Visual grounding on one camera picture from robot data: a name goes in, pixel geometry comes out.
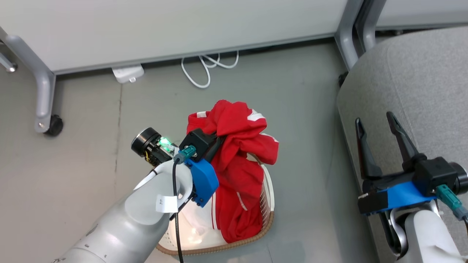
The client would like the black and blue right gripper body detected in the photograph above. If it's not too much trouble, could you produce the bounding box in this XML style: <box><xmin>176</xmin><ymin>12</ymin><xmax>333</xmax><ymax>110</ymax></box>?
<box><xmin>358</xmin><ymin>157</ymin><xmax>468</xmax><ymax>215</ymax></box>

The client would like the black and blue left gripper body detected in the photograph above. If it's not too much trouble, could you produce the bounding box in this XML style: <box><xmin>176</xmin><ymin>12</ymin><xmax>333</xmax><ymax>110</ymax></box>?
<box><xmin>131</xmin><ymin>127</ymin><xmax>220</xmax><ymax>208</ymax></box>

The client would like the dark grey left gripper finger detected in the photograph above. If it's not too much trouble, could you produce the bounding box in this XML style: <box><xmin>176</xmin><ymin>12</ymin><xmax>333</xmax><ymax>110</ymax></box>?
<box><xmin>205</xmin><ymin>137</ymin><xmax>225</xmax><ymax>162</ymax></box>

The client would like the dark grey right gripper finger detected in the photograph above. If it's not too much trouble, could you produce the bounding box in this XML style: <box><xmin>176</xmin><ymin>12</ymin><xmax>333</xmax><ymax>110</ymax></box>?
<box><xmin>355</xmin><ymin>118</ymin><xmax>382</xmax><ymax>180</ymax></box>
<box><xmin>387</xmin><ymin>111</ymin><xmax>426</xmax><ymax>172</ymax></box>

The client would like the red and white garment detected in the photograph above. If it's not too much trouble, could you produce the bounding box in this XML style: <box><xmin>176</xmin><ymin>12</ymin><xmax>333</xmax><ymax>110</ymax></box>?
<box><xmin>186</xmin><ymin>99</ymin><xmax>279</xmax><ymax>244</ymax></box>

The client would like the cream perforated laundry basket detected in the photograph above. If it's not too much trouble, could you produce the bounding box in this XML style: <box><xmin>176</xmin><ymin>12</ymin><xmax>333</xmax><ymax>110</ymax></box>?
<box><xmin>155</xmin><ymin>161</ymin><xmax>275</xmax><ymax>255</ymax></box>

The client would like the grey fabric sofa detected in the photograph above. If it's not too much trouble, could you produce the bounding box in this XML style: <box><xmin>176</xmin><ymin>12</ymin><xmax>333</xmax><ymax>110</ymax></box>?
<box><xmin>336</xmin><ymin>26</ymin><xmax>468</xmax><ymax>263</ymax></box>

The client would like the white power strip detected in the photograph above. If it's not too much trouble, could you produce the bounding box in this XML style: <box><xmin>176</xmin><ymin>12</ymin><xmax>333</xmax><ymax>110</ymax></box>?
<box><xmin>112</xmin><ymin>64</ymin><xmax>145</xmax><ymax>84</ymax></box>

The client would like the grey partition foot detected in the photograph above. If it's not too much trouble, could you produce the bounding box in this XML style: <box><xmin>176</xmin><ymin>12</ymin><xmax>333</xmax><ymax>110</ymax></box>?
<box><xmin>335</xmin><ymin>0</ymin><xmax>364</xmax><ymax>70</ymax></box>
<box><xmin>356</xmin><ymin>0</ymin><xmax>387</xmax><ymax>52</ymax></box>

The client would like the wide white partition panel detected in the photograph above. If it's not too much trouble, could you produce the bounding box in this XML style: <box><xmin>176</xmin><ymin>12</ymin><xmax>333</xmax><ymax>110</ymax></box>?
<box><xmin>0</xmin><ymin>0</ymin><xmax>348</xmax><ymax>75</ymax></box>

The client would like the narrow white partition panel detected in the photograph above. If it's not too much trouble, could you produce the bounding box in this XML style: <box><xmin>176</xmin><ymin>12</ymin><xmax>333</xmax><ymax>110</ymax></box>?
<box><xmin>377</xmin><ymin>0</ymin><xmax>468</xmax><ymax>30</ymax></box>

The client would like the black caster wheel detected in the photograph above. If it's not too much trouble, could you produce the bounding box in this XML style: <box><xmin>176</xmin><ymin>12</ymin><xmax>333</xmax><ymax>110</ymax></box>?
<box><xmin>44</xmin><ymin>114</ymin><xmax>64</xmax><ymax>137</ymax></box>

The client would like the curved grey partition leg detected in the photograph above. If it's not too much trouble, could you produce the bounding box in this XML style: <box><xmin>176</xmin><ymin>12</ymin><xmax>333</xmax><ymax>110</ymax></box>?
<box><xmin>0</xmin><ymin>26</ymin><xmax>56</xmax><ymax>134</ymax></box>

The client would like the thin grey table leg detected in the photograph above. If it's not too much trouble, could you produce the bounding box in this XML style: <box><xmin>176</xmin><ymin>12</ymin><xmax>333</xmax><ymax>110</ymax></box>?
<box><xmin>0</xmin><ymin>53</ymin><xmax>18</xmax><ymax>73</ymax></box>

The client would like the black left arm cable teal plug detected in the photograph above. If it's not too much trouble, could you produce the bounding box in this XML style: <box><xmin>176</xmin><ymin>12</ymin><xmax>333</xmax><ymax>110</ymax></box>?
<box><xmin>172</xmin><ymin>145</ymin><xmax>197</xmax><ymax>263</ymax></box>

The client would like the black arm cable teal plug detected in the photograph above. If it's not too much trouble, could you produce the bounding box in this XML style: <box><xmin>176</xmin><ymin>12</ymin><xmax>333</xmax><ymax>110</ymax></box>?
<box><xmin>172</xmin><ymin>145</ymin><xmax>197</xmax><ymax>263</ymax></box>
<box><xmin>436</xmin><ymin>184</ymin><xmax>468</xmax><ymax>234</ymax></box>

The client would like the white cable label tag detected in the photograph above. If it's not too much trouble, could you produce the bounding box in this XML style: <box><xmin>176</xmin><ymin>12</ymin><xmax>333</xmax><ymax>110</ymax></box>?
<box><xmin>156</xmin><ymin>195</ymin><xmax>178</xmax><ymax>213</ymax></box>

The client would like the black right arm cable teal plug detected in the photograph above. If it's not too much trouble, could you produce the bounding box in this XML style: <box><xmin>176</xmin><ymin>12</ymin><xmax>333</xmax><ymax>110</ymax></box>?
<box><xmin>436</xmin><ymin>184</ymin><xmax>468</xmax><ymax>234</ymax></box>

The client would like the looped white power cable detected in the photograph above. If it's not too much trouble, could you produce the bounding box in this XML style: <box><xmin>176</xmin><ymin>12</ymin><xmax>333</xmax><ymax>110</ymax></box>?
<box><xmin>181</xmin><ymin>50</ymin><xmax>239</xmax><ymax>89</ymax></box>

